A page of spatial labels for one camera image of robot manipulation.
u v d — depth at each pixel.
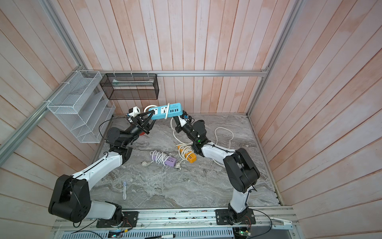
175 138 0.98
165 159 0.88
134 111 0.69
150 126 0.67
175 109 0.64
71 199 0.42
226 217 0.72
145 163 0.91
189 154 0.90
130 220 0.73
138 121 0.63
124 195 0.81
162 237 0.68
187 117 0.68
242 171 0.48
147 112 0.66
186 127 0.73
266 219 0.73
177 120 0.74
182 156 0.93
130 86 1.04
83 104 0.73
